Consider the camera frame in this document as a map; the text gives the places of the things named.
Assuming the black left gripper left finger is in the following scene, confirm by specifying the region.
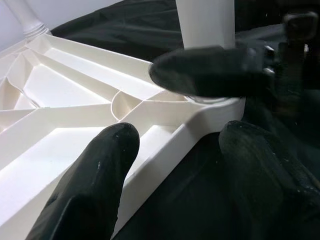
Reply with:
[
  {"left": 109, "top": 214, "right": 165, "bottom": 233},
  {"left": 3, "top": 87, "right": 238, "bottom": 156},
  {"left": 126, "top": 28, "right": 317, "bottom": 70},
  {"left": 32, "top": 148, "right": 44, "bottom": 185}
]
[{"left": 24, "top": 122, "right": 140, "bottom": 240}]

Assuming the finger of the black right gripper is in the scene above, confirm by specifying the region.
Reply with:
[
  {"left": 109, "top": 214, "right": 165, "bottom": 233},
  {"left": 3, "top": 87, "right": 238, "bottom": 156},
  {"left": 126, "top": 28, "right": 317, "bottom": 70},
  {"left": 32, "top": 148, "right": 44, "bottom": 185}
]
[{"left": 149, "top": 45, "right": 272, "bottom": 98}]

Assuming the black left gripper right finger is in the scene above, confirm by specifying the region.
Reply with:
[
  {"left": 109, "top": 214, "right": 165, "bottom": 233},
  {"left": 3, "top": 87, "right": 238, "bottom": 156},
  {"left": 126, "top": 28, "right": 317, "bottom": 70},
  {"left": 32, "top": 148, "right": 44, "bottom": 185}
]
[{"left": 218, "top": 119, "right": 320, "bottom": 240}]

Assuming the white tapered plastic table leg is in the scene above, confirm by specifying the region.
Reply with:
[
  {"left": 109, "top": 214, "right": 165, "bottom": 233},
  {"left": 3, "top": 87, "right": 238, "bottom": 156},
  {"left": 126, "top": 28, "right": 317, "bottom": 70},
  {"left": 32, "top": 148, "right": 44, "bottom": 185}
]
[
  {"left": 174, "top": 0, "right": 241, "bottom": 105},
  {"left": 8, "top": 0, "right": 50, "bottom": 40}
]

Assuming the white ribbed plastic table top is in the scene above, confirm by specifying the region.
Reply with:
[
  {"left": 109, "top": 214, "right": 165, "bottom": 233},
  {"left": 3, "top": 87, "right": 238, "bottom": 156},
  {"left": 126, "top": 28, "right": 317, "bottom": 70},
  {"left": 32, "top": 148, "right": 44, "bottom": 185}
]
[{"left": 0, "top": 32, "right": 247, "bottom": 238}]

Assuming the black cloth table cover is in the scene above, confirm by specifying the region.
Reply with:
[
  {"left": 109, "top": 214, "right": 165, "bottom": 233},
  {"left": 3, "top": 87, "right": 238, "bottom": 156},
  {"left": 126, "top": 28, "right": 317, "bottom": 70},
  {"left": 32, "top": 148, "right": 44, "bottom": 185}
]
[{"left": 49, "top": 0, "right": 320, "bottom": 240}]

